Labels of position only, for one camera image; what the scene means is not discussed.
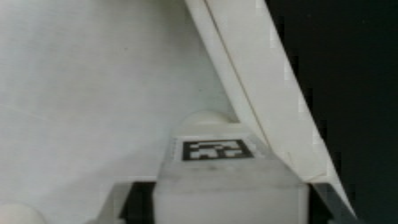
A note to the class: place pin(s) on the white table leg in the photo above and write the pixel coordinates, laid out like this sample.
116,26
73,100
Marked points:
226,184

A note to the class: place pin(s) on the white square tabletop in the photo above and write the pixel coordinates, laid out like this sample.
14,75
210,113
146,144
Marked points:
107,76

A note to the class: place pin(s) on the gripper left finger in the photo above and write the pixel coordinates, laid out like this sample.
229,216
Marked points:
109,215

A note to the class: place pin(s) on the white U-shaped fence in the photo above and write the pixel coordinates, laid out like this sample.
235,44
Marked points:
265,76

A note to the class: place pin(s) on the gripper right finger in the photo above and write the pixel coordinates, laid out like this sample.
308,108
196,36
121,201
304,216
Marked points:
329,211

